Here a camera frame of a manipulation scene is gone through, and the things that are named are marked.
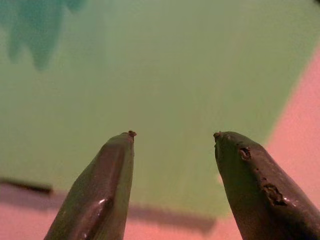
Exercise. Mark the green mat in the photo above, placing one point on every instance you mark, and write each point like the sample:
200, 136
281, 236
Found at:
170, 75

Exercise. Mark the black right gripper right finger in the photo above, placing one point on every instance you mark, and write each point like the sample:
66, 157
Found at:
255, 190

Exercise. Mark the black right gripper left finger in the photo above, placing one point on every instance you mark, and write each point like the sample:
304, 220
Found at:
100, 190

